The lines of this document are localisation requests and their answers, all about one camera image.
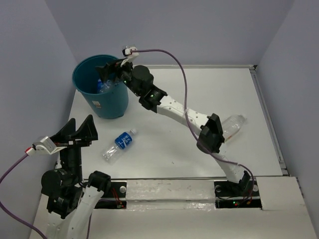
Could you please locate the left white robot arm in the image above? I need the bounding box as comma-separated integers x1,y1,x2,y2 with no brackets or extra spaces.
41,115,111,239

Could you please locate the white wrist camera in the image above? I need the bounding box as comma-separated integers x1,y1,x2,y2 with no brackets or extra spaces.
121,46,139,67
25,136,66,156

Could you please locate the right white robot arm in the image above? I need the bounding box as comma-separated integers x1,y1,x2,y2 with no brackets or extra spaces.
95,59,253,195

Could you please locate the teal plastic bin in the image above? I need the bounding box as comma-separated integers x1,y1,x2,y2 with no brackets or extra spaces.
72,54,129,119

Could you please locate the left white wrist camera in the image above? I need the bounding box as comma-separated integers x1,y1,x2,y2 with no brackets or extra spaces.
25,136,66,156

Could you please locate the small blue label bottle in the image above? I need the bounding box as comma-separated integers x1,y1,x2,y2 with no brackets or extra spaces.
99,80,120,93

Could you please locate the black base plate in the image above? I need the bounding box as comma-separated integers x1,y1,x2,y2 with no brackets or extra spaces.
95,180,127,210
214,181,262,209

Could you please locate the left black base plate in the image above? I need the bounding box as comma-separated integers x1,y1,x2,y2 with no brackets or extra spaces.
95,180,127,210

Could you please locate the clear bottle beige label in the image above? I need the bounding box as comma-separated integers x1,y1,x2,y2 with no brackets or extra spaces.
221,115,247,142

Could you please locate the Pocari bottle white cap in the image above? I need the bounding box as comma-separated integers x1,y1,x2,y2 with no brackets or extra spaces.
97,79,111,94

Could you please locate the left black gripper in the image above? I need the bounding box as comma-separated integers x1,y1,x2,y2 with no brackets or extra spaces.
51,113,99,181

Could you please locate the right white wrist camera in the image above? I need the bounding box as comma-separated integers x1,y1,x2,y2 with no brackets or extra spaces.
121,46,139,67

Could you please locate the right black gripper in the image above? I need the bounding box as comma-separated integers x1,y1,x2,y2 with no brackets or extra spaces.
94,57,142,97

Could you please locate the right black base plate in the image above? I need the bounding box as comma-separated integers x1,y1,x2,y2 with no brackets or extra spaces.
214,181,262,209

